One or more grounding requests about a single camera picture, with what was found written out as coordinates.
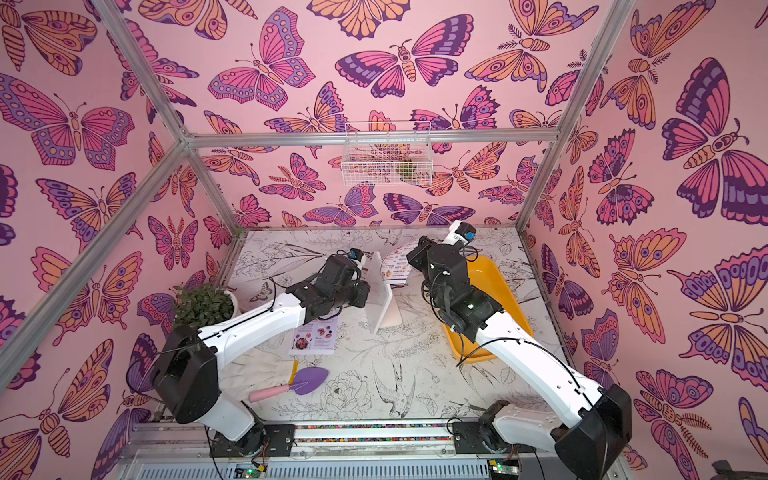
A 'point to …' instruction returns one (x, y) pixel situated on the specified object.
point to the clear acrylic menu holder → (381, 309)
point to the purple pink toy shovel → (302, 381)
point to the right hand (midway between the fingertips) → (421, 235)
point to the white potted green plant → (203, 305)
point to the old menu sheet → (317, 337)
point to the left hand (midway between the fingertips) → (370, 285)
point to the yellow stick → (294, 372)
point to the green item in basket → (405, 169)
